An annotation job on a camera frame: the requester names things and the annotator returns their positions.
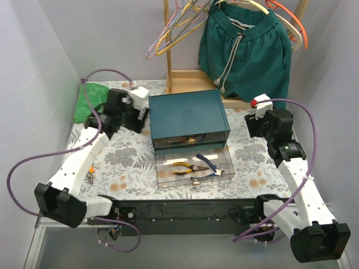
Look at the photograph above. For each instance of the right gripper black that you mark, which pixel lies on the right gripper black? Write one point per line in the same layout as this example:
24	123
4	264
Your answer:
253	126

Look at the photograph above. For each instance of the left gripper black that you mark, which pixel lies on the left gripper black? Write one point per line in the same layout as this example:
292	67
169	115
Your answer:
137	121

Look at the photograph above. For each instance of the blue handled cutters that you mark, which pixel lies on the blue handled cutters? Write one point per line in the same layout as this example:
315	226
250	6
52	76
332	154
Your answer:
216	171

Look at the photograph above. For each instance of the yellow handled pliers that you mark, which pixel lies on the yellow handled pliers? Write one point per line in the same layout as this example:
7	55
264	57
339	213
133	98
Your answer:
191	168

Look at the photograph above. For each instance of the orange handled cutters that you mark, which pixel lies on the orange handled cutters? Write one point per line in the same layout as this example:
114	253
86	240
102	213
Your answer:
89	176

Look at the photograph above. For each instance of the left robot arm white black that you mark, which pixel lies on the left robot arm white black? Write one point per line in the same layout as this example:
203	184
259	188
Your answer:
59	198

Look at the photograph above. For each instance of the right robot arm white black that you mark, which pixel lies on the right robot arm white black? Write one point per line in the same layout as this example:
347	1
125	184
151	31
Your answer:
313	231

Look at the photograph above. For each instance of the teal drawer box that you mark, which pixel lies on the teal drawer box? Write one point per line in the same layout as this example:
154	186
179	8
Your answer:
187	113

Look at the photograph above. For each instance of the green folded cloth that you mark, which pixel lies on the green folded cloth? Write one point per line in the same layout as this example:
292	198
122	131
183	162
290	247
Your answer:
96	94

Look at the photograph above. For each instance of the wooden rack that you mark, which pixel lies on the wooden rack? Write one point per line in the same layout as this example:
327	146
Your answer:
179	81

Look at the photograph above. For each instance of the green shorts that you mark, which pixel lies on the green shorts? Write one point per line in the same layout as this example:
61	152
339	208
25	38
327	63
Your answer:
246	53

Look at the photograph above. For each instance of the pink hanger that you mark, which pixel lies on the pink hanger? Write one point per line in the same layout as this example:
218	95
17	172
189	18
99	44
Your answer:
177	12

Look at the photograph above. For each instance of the orange hanger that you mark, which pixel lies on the orange hanger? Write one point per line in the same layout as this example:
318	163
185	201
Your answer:
297	33

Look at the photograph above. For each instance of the yellow hanger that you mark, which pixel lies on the yellow hanger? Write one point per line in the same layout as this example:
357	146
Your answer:
163	45

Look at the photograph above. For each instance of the grey hanger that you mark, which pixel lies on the grey hanger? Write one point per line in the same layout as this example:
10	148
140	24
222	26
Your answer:
192	18

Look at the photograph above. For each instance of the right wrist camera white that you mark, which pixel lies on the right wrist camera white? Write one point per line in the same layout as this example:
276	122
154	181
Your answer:
262	104

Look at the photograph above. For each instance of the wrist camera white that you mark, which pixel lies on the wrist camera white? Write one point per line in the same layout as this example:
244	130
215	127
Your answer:
139	96
262	104

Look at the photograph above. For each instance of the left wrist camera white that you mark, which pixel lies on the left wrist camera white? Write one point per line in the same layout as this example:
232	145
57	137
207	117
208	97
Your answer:
139	96

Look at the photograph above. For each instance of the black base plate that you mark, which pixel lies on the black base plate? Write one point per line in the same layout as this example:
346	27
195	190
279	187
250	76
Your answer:
186	217

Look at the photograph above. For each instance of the aluminium rail frame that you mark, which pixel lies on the aluminium rail frame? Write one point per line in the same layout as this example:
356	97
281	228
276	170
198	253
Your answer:
163	243

